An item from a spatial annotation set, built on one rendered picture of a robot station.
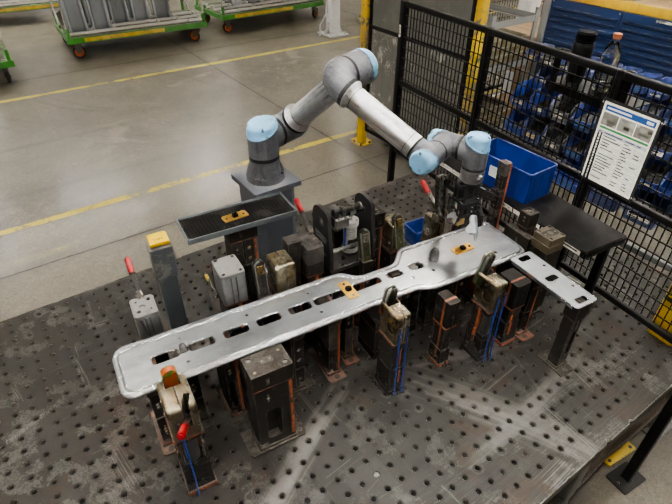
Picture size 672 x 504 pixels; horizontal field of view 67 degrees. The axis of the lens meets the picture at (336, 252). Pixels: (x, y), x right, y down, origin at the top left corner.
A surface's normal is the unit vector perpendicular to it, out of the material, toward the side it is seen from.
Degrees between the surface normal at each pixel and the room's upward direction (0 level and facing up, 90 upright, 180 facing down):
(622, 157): 90
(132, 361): 0
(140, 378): 0
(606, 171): 90
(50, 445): 0
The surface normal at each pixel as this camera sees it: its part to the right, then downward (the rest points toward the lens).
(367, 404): 0.01, -0.80
